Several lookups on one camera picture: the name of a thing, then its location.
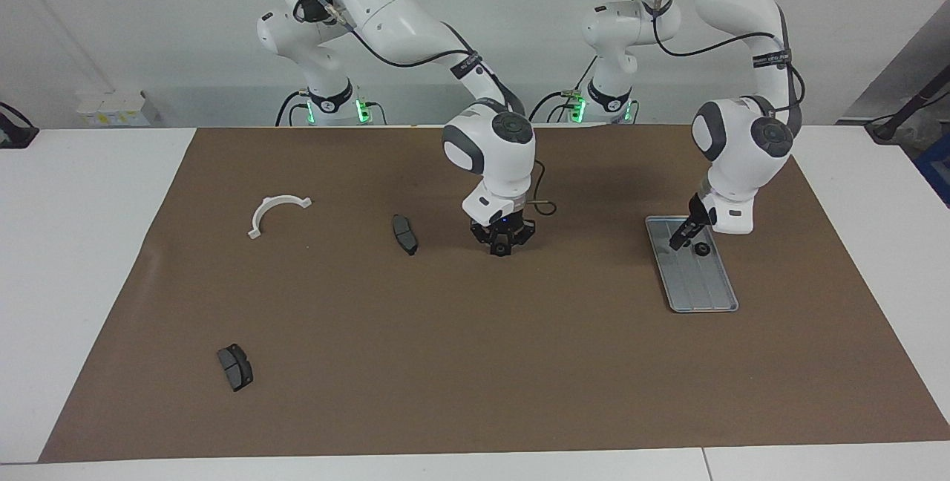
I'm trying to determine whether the silver ribbed metal tray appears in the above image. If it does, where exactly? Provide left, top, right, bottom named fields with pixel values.
left=644, top=215, right=740, bottom=314

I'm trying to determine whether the dark grey brake pad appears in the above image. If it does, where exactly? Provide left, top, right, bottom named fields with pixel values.
left=391, top=214, right=419, bottom=257
left=217, top=344, right=254, bottom=393

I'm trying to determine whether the brown table mat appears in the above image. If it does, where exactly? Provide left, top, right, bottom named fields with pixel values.
left=39, top=123, right=950, bottom=463

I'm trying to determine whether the black pole stand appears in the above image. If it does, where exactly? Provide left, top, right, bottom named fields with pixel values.
left=865, top=65, right=950, bottom=144

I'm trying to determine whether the blue plastic crate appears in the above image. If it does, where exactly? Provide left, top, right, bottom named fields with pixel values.
left=915, top=132, right=950, bottom=209

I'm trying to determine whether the black base power cable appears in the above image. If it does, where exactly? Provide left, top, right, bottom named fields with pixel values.
left=276, top=91, right=309, bottom=127
left=527, top=56, right=598, bottom=124

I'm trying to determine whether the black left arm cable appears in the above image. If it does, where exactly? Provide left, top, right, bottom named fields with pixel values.
left=652, top=0, right=808, bottom=137

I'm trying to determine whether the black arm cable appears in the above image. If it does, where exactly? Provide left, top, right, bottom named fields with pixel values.
left=652, top=0, right=808, bottom=137
left=293, top=0, right=557, bottom=216

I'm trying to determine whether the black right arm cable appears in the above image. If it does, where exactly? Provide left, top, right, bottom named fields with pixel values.
left=293, top=0, right=557, bottom=216

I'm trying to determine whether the white curved plastic bracket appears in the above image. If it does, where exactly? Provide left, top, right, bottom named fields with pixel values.
left=248, top=195, right=312, bottom=240

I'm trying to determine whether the black desk clamp mount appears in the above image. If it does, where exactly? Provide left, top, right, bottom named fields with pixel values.
left=0, top=101, right=39, bottom=149

